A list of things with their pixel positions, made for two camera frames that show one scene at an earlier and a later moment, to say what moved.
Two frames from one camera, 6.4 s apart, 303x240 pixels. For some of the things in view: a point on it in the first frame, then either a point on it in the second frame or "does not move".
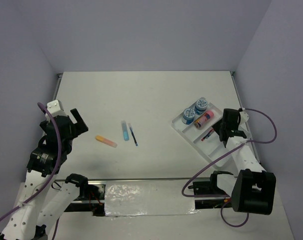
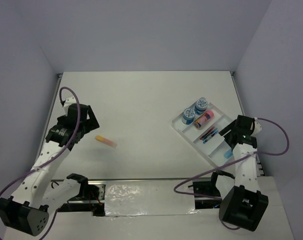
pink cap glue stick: [208, 115] does not move
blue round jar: [201, 106] does not move
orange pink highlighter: [106, 141] does not move
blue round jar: [188, 115] does not move
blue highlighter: [125, 130] → [228, 154]
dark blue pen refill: [134, 139] → [210, 137]
